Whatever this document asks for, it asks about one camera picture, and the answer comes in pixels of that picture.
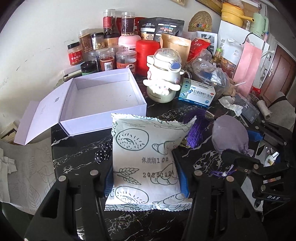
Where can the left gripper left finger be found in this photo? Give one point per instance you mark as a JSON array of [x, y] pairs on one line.
[[55, 218]]

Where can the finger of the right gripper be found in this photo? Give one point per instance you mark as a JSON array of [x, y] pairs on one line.
[[272, 134], [243, 163]]

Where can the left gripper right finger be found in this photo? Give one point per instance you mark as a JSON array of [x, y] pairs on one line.
[[220, 210]]

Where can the lavender drawstring sachet pouch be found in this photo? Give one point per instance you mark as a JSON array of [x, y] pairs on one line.
[[225, 133]]

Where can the black polka dot scrunchie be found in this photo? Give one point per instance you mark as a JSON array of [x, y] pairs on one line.
[[104, 152]]

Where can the white printed snack packet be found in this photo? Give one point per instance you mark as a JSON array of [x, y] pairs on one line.
[[145, 176]]

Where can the grey leaf pattern cushion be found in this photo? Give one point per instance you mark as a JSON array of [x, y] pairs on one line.
[[27, 174]]

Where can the crumpled white tissue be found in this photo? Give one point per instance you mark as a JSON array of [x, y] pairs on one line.
[[228, 103]]

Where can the pink paper bag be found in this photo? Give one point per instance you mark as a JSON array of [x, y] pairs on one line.
[[247, 68]]

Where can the blue white medicine box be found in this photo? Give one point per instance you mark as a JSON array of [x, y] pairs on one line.
[[197, 93]]

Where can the clear plastic bag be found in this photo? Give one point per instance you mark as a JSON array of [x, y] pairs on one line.
[[202, 70]]

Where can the white paper bag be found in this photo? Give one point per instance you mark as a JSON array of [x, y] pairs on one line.
[[231, 49]]

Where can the white open gift box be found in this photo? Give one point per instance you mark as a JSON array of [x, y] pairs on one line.
[[83, 105]]

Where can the red snack bag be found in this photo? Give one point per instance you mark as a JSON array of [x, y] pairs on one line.
[[197, 45]]

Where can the yellow pot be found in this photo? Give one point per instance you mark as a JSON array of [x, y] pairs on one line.
[[234, 15]]

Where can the brown kraft paper pouch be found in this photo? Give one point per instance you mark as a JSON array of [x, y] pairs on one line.
[[179, 44]]

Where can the cream cinnamoroll electric cooker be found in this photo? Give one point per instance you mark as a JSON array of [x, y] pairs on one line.
[[164, 75]]

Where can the woven round trivet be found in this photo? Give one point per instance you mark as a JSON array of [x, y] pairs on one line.
[[201, 21]]

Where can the dark green glass jar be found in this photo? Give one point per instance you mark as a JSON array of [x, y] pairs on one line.
[[88, 67]]

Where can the red plastic canister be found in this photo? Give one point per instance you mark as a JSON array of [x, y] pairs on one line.
[[145, 48]]

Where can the orange peel jar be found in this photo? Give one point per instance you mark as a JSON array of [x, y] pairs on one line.
[[107, 60]]

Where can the black foil food pouch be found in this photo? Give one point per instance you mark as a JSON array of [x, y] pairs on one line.
[[153, 28]]

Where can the orange label clear jar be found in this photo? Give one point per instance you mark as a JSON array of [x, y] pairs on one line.
[[126, 59]]

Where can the red label sauce jar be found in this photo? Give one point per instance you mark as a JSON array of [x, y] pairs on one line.
[[75, 54]]

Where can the pink plastic jar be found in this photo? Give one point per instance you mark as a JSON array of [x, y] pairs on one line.
[[128, 42]]

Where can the black lid nut jar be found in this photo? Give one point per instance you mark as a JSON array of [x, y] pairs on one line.
[[98, 40]]

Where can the tan jar black lid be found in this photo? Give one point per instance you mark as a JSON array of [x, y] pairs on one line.
[[111, 40]]

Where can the brown label tall jar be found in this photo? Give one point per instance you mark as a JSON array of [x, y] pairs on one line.
[[85, 40]]

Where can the dark label grain jar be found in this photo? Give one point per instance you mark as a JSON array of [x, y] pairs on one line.
[[127, 23]]

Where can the red label tea jar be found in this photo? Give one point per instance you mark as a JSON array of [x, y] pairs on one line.
[[109, 21]]

